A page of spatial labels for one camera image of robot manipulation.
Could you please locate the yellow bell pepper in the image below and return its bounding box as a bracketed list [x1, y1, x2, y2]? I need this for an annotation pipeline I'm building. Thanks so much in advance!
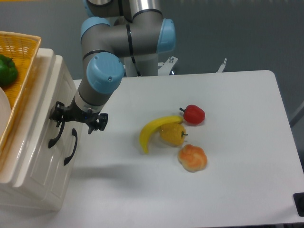
[159, 123, 188, 146]

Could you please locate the yellow woven basket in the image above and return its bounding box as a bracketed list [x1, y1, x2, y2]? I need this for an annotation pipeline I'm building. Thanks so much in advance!
[0, 31, 41, 149]

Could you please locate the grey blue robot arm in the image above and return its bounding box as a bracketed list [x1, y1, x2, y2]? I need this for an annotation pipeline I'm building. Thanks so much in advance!
[49, 0, 176, 132]

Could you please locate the white drawer cabinet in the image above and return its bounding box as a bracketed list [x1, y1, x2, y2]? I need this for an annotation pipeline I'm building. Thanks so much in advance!
[0, 48, 86, 212]

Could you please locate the green bell pepper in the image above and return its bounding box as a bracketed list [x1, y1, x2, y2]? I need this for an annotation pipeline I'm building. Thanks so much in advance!
[0, 54, 18, 87]

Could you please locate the red bell pepper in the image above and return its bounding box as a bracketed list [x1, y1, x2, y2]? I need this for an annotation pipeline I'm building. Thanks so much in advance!
[180, 104, 205, 125]

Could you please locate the white plate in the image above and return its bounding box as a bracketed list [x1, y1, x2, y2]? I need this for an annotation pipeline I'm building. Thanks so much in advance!
[0, 88, 11, 137]

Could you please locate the white drawer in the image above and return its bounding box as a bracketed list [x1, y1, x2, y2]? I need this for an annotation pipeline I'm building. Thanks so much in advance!
[30, 55, 79, 189]
[48, 100, 83, 198]

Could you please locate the orange bread roll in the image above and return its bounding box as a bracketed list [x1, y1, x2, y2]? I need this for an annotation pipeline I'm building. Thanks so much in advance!
[178, 144, 208, 172]

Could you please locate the yellow banana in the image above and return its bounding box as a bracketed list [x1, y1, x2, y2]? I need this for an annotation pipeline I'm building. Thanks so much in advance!
[139, 115, 183, 154]

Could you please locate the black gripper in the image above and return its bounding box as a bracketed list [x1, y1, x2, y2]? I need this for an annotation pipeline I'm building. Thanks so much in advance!
[49, 101, 108, 134]

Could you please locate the black corner object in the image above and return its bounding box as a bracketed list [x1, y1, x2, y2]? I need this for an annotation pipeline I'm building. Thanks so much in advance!
[293, 192, 304, 217]

